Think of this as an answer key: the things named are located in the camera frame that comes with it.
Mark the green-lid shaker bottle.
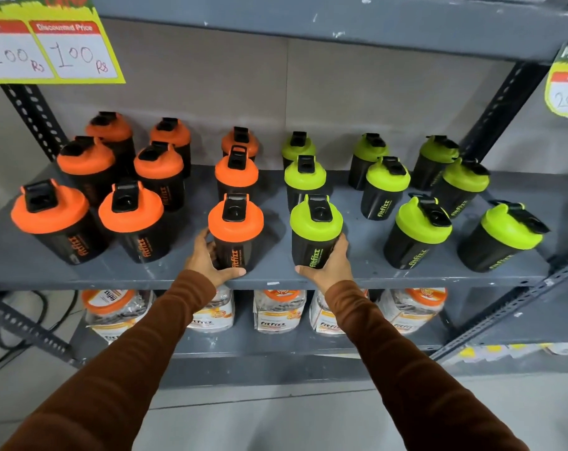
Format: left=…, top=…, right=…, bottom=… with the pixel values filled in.
left=289, top=194, right=344, bottom=270

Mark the person's right forearm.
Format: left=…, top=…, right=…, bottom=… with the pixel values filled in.
left=324, top=280, right=531, bottom=451

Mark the group of green-lid shakers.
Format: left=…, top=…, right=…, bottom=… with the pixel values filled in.
left=281, top=131, right=551, bottom=274

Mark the person's left forearm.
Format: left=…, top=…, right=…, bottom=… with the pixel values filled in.
left=0, top=269, right=218, bottom=451

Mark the orange-lid shaker bottle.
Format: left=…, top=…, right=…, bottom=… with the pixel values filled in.
left=207, top=193, right=265, bottom=273

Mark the person's right hand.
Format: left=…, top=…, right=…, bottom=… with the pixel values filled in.
left=294, top=233, right=355, bottom=295

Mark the person's left hand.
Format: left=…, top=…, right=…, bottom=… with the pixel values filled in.
left=184, top=227, right=247, bottom=289

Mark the clear jar with orange lid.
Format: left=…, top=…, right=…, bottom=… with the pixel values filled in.
left=377, top=288, right=449, bottom=336
left=309, top=289, right=369, bottom=337
left=81, top=289, right=153, bottom=345
left=253, top=289, right=307, bottom=335
left=186, top=285, right=236, bottom=334

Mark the row of yellow packets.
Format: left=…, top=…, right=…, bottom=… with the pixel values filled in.
left=458, top=342, right=568, bottom=363

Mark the grey metal shelving rack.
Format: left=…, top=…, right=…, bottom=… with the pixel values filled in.
left=0, top=0, right=568, bottom=388

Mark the group of orange-lid shakers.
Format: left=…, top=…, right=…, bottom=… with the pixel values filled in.
left=10, top=111, right=260, bottom=266

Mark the black cable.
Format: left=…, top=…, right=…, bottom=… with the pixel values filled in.
left=0, top=290, right=81, bottom=374

